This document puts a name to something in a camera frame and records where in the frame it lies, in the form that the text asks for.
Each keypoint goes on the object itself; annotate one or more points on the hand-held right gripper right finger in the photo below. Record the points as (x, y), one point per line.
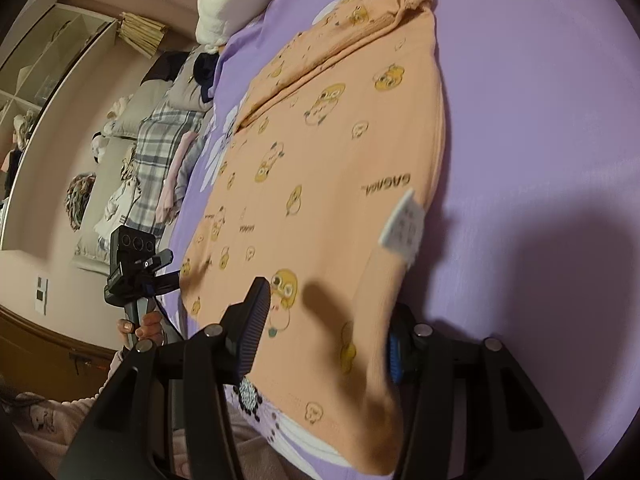
(395, 355)

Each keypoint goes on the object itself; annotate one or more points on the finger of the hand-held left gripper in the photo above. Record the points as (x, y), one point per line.
(167, 282)
(160, 259)

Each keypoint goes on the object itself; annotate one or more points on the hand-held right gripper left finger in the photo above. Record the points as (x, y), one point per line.
(251, 322)

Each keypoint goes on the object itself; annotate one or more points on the orange cartoon print clothes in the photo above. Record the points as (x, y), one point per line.
(320, 185)

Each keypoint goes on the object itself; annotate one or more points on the person's left forearm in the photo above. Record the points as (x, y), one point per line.
(55, 412)

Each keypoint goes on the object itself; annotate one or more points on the person's left hand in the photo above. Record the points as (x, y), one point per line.
(145, 329)

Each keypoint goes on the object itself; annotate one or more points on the multicoloured floral cushion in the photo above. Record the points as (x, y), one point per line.
(80, 200)

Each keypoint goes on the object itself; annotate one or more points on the pink cloth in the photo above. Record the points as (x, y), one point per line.
(175, 170)

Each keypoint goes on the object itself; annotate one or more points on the white plush toy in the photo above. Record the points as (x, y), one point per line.
(100, 146)

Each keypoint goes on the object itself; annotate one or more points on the person's pink pajama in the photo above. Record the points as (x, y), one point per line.
(245, 440)

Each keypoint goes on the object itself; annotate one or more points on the grey pillow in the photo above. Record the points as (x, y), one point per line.
(135, 110)

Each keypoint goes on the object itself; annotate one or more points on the dark brown cushion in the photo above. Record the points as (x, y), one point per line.
(162, 67)

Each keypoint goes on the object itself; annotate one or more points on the dark navy cloth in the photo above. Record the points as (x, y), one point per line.
(205, 72)

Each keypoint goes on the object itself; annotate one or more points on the white shelf cabinet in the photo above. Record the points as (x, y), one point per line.
(45, 60)

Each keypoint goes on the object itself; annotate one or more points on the straw bundle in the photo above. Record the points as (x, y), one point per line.
(142, 32)

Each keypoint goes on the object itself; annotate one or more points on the white plush blanket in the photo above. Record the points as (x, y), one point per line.
(225, 5)

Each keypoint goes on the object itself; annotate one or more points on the purple floral bed sheet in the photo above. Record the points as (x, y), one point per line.
(525, 110)

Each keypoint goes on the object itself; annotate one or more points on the white wall switch plate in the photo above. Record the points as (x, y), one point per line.
(41, 295)

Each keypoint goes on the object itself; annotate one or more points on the brown wooden bed frame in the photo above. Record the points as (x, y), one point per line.
(35, 345)

